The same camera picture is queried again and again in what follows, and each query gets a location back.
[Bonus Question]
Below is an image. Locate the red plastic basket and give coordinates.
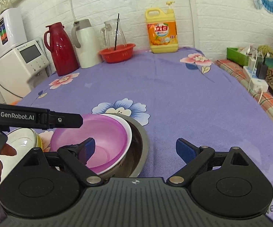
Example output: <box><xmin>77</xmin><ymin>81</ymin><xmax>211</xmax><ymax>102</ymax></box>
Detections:
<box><xmin>99</xmin><ymin>44</ymin><xmax>136</xmax><ymax>64</ymax></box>

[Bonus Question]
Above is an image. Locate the stainless steel bowl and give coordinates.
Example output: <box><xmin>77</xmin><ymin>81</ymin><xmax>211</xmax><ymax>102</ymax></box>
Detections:
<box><xmin>99</xmin><ymin>114</ymin><xmax>150</xmax><ymax>180</ymax></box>

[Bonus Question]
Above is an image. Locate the white water purifier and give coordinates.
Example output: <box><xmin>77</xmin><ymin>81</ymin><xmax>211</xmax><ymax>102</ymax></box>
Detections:
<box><xmin>0</xmin><ymin>8</ymin><xmax>27</xmax><ymax>58</ymax></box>

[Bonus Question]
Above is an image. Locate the white ceramic bowl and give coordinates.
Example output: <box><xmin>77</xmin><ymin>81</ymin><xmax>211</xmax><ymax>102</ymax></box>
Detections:
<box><xmin>86</xmin><ymin>114</ymin><xmax>132</xmax><ymax>175</ymax></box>

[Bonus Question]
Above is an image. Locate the yellow detergent bottle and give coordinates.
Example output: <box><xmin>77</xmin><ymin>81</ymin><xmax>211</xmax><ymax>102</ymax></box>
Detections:
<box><xmin>145</xmin><ymin>1</ymin><xmax>178</xmax><ymax>53</ymax></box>

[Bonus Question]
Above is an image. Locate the purple plastic bowl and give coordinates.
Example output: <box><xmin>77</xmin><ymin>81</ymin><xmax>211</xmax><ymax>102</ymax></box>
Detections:
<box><xmin>50</xmin><ymin>114</ymin><xmax>132</xmax><ymax>175</ymax></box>

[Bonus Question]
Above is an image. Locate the black straw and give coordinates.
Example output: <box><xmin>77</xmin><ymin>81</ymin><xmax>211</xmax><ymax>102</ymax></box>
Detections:
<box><xmin>114</xmin><ymin>13</ymin><xmax>120</xmax><ymax>51</ymax></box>

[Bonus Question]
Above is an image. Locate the green box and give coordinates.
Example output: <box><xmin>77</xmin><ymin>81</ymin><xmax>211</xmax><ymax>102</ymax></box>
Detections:
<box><xmin>226</xmin><ymin>47</ymin><xmax>273</xmax><ymax>69</ymax></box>

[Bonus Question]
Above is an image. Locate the purple floral tablecloth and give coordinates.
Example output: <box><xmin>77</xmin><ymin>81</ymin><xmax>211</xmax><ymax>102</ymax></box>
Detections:
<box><xmin>20</xmin><ymin>49</ymin><xmax>273</xmax><ymax>219</ymax></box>

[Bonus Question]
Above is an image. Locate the white water dispenser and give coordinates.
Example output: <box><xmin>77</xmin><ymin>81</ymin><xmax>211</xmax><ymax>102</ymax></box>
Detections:
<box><xmin>0</xmin><ymin>40</ymin><xmax>50</xmax><ymax>104</ymax></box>

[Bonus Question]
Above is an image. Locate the white thermos jug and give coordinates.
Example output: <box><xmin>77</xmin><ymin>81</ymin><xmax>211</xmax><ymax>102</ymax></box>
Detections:
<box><xmin>71</xmin><ymin>19</ymin><xmax>102</xmax><ymax>69</ymax></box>

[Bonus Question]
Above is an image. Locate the red thermos jug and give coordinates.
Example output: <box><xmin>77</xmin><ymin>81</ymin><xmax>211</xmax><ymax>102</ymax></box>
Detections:
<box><xmin>43</xmin><ymin>22</ymin><xmax>79</xmax><ymax>76</ymax></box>

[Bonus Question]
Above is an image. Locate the white power strip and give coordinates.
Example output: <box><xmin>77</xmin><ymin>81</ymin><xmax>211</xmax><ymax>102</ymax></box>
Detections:
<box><xmin>243</xmin><ymin>66</ymin><xmax>268</xmax><ymax>92</ymax></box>

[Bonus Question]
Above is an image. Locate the white plate yellow rim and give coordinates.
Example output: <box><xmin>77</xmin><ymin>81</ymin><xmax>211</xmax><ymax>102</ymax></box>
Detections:
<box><xmin>0</xmin><ymin>128</ymin><xmax>41</xmax><ymax>184</ymax></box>

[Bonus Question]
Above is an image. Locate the black power adapter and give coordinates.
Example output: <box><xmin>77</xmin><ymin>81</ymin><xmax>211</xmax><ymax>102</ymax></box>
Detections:
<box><xmin>256</xmin><ymin>62</ymin><xmax>268</xmax><ymax>80</ymax></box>

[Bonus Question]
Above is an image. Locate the plaid cloth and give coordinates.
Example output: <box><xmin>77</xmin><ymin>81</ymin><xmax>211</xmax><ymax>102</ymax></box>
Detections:
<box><xmin>215</xmin><ymin>59</ymin><xmax>273</xmax><ymax>122</ymax></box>

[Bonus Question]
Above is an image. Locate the glass pitcher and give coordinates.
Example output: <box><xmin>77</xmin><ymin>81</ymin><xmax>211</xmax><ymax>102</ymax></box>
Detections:
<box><xmin>100</xmin><ymin>19</ymin><xmax>127</xmax><ymax>48</ymax></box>

